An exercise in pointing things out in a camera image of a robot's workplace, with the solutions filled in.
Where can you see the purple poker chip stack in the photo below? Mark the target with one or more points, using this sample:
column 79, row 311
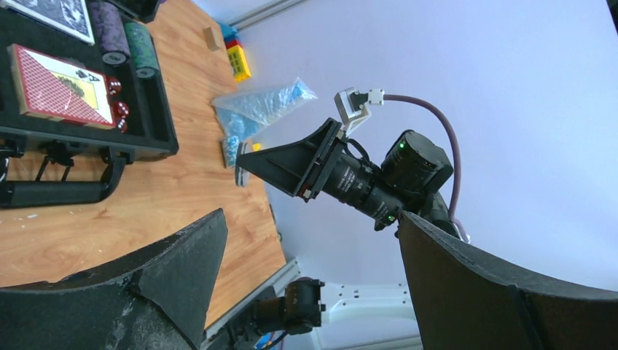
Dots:
column 109, row 30

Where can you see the black poker set case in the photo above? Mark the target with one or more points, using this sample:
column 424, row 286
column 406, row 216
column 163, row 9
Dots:
column 150, row 136

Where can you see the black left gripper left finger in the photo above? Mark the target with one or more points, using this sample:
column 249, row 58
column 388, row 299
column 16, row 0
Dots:
column 156, row 297

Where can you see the red playing card deck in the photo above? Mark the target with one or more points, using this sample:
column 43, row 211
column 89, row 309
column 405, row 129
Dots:
column 55, row 90

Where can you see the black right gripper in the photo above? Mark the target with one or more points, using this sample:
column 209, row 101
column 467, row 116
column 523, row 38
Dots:
column 323, row 162

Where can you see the colourful toy brick stack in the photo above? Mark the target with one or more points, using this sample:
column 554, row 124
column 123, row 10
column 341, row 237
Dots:
column 235, row 52

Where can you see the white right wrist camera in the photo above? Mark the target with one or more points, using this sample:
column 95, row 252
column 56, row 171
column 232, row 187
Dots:
column 353, row 107

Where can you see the blue playing card deck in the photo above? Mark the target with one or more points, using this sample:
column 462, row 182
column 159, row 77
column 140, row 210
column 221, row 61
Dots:
column 68, row 16

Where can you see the green poker chip stack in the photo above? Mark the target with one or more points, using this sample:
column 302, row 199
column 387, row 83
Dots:
column 142, row 50

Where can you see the light blue poker chip stack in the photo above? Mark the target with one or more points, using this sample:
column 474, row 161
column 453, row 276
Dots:
column 232, row 147

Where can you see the red dice in case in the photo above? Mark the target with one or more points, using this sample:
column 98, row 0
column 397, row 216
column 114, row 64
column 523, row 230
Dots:
column 120, row 110

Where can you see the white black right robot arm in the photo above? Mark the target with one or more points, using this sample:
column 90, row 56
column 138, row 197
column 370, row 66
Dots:
column 338, row 243

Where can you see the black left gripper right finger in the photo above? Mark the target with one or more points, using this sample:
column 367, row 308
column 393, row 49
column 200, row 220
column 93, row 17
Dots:
column 466, row 298

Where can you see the small wooden block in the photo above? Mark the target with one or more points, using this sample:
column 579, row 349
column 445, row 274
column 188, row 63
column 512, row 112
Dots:
column 213, row 39

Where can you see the clear plastic bag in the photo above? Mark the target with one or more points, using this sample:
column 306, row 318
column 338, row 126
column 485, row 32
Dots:
column 245, row 114

